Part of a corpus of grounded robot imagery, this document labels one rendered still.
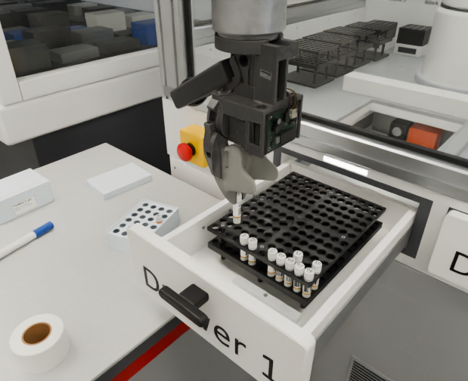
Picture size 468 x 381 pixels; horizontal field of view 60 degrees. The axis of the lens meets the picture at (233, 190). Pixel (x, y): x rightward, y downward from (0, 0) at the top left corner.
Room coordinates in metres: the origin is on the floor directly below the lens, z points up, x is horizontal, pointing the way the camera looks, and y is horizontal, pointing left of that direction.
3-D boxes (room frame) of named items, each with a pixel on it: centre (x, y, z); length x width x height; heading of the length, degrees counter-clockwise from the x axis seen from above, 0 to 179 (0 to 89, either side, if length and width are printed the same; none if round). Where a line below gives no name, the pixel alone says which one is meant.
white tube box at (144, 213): (0.63, 0.17, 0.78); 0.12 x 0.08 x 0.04; 156
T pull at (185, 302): (0.33, 0.05, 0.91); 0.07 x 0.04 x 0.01; 48
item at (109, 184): (0.83, 0.27, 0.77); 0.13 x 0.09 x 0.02; 134
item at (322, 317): (0.51, -0.11, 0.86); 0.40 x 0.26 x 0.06; 138
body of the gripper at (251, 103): (0.44, -0.02, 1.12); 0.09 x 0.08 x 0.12; 48
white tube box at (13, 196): (0.74, 0.47, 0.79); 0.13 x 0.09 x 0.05; 140
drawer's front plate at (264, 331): (0.35, 0.03, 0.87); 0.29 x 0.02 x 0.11; 48
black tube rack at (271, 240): (0.50, -0.10, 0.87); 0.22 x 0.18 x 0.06; 138
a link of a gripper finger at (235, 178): (0.42, -0.01, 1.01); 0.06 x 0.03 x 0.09; 48
